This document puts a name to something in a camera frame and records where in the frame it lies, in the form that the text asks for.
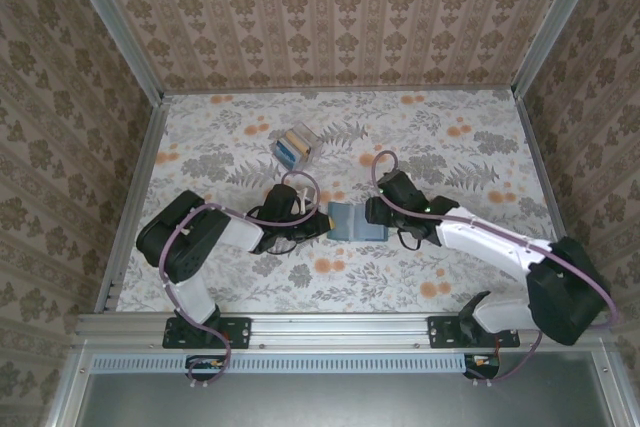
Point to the aluminium table side rail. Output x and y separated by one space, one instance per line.
137 187
545 182

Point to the clear plastic card box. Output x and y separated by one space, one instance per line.
307 154

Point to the grey metal sheet panel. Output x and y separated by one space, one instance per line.
340 402

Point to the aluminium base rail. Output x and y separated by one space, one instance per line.
340 329

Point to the blue credit card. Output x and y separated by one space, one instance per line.
284 149

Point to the blue card holder wallet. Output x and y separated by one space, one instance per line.
350 222

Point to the floral table cover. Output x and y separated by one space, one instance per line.
390 287

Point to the aluminium corner post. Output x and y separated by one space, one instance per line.
115 27
555 27

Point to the tan credit card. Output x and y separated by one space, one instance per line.
297 142

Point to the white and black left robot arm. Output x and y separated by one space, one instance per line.
240 234

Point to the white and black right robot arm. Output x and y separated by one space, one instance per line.
480 242

